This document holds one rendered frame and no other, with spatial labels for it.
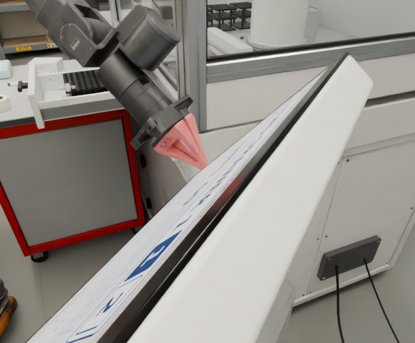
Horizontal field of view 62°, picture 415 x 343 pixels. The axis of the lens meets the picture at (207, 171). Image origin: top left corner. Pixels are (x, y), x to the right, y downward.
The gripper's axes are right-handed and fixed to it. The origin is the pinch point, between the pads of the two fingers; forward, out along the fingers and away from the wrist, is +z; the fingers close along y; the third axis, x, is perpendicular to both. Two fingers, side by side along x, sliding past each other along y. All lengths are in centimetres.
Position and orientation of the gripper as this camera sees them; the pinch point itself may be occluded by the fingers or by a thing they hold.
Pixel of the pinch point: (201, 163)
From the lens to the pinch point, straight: 51.3
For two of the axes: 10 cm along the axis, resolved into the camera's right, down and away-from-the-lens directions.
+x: -5.5, 4.6, 6.9
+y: 4.9, -4.9, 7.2
